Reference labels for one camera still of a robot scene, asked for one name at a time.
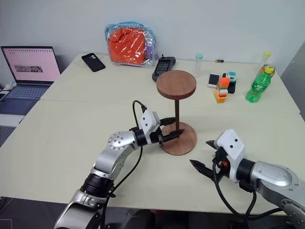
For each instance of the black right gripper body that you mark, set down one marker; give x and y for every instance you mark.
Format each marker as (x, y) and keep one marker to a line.
(220, 164)

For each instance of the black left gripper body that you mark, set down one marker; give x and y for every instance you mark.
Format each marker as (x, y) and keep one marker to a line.
(159, 133)

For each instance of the wooden pole with round top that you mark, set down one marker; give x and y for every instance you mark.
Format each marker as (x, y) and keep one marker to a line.
(176, 84)

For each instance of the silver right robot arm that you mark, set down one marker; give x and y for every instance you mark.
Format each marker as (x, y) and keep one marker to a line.
(274, 177)

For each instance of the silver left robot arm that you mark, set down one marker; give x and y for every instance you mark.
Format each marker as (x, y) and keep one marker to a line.
(107, 159)

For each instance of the round wooden base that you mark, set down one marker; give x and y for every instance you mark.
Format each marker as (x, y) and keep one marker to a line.
(184, 143)

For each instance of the orange yellow toy block stack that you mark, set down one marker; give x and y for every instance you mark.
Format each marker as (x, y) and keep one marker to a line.
(221, 91)

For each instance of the black handheld controller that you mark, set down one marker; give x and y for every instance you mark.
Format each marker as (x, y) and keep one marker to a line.
(163, 66)

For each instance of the white smartphone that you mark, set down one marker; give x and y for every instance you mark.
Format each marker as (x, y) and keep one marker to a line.
(213, 80)

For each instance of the clear tube with green cap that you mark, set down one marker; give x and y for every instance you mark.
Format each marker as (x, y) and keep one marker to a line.
(199, 65)

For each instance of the teal white toy block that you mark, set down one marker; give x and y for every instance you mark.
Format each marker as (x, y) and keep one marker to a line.
(231, 76)

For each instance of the green plastic soda bottle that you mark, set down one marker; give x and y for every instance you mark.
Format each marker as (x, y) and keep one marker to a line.
(258, 87)

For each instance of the small yellow black battery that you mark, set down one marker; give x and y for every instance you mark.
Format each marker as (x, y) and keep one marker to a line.
(219, 60)

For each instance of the clear plastic zip bag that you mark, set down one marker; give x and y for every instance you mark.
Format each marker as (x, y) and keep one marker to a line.
(150, 38)

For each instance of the orange fabric bundle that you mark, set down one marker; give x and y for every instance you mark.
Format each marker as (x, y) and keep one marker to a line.
(127, 46)

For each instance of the clear tube with yellow cap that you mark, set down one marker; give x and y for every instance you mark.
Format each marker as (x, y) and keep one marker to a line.
(265, 59)

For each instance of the open blue-grey laptop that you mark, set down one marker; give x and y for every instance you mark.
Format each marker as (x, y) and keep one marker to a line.
(31, 69)

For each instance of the perforated metal plate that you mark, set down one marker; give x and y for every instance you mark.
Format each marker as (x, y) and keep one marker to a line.
(7, 134)

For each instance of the white charger adapter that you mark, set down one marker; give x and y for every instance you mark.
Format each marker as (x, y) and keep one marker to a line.
(10, 86)

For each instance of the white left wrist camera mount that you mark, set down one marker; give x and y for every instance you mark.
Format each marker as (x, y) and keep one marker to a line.
(149, 120)

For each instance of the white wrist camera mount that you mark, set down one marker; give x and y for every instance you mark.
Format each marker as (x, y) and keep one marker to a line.
(232, 144)
(149, 120)

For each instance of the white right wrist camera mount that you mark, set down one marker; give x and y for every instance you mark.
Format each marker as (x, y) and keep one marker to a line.
(232, 144)

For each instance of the black smartphone with camera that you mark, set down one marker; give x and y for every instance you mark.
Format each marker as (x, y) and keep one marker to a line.
(93, 62)

